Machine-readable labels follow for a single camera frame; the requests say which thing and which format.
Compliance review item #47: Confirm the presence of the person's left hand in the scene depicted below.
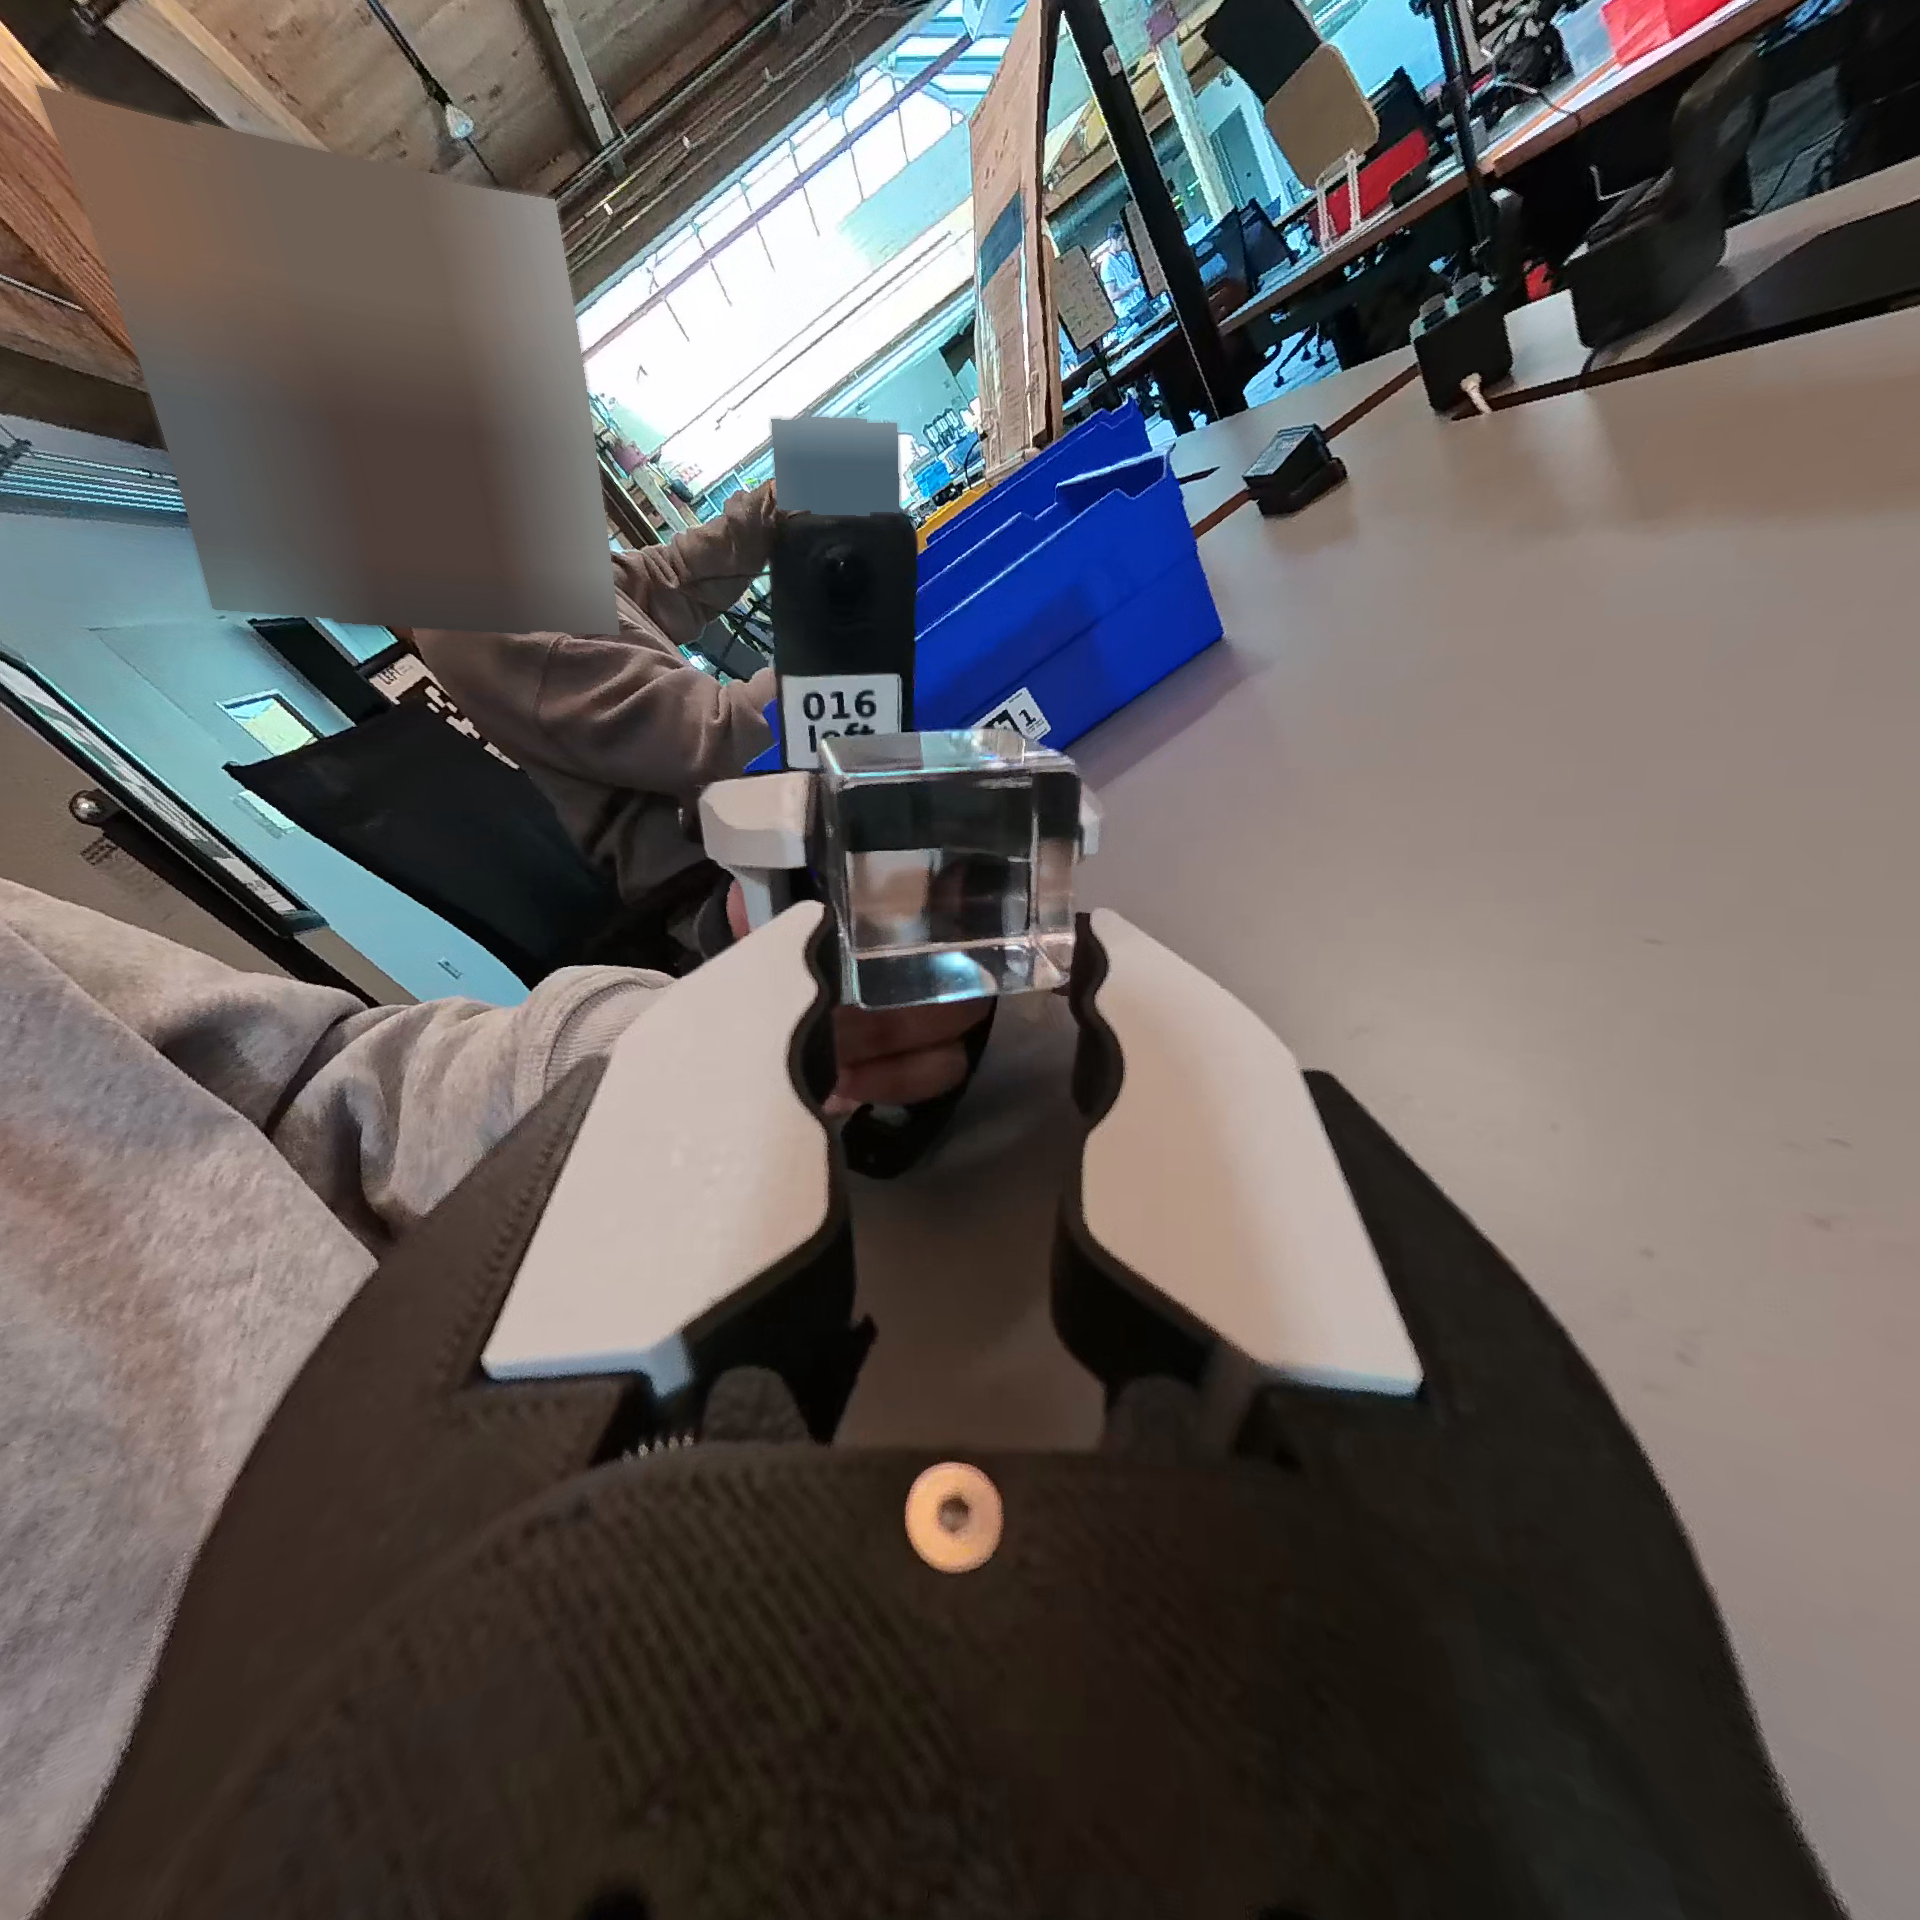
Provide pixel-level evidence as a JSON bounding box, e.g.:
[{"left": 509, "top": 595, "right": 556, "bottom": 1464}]
[{"left": 829, "top": 1008, "right": 980, "bottom": 1116}]

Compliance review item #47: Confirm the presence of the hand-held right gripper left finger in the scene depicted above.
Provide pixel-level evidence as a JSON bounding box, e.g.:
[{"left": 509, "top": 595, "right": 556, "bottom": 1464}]
[{"left": 480, "top": 903, "right": 875, "bottom": 1434}]

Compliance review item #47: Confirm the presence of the small black box device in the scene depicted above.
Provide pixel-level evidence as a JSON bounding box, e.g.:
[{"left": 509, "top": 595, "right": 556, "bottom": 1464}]
[{"left": 1244, "top": 424, "right": 1348, "bottom": 520}]

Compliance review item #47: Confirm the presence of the black white marker tag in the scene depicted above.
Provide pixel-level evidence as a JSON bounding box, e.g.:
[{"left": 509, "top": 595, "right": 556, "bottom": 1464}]
[{"left": 375, "top": 646, "right": 522, "bottom": 770}]

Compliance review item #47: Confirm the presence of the black power adapter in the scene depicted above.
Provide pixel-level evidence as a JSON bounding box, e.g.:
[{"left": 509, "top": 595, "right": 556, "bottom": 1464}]
[{"left": 1413, "top": 286, "right": 1515, "bottom": 415}]

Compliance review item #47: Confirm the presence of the blue plastic bin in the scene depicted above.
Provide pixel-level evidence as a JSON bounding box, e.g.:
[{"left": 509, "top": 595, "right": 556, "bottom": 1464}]
[{"left": 912, "top": 398, "right": 1228, "bottom": 755}]

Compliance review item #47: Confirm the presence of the grey desk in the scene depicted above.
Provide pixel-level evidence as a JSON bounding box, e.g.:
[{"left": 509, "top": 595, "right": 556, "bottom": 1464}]
[{"left": 832, "top": 180, "right": 1920, "bottom": 1920}]

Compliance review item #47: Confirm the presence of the dark framed board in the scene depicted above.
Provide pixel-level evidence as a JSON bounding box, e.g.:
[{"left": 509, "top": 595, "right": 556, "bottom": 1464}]
[{"left": 0, "top": 646, "right": 328, "bottom": 935}]

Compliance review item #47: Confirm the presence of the person's left forearm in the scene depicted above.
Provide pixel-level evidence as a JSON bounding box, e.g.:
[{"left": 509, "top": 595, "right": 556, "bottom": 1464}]
[{"left": 269, "top": 961, "right": 684, "bottom": 1262}]

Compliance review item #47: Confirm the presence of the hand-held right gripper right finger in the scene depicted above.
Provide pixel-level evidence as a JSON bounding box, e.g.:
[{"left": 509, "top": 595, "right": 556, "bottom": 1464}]
[{"left": 1049, "top": 905, "right": 1426, "bottom": 1404}]

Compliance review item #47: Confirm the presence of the brown wooden board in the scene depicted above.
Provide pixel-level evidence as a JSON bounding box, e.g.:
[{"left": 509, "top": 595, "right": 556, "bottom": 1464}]
[{"left": 968, "top": 0, "right": 1071, "bottom": 452}]

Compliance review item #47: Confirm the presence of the black stand frame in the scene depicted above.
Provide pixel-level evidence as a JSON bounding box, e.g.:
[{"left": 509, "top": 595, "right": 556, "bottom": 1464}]
[{"left": 1049, "top": 0, "right": 1257, "bottom": 426}]

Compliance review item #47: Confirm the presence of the clear acrylic cube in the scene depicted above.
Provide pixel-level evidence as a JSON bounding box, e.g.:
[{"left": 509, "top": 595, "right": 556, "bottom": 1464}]
[{"left": 816, "top": 732, "right": 1085, "bottom": 1008}]

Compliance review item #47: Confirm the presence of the wooden workbench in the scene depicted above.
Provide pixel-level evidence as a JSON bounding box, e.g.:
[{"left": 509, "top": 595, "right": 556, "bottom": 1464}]
[{"left": 1216, "top": 0, "right": 1818, "bottom": 355}]

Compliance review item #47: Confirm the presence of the dark bulky object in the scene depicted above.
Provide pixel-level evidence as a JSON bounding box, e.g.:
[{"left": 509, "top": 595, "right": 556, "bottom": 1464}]
[{"left": 1564, "top": 41, "right": 1805, "bottom": 351}]

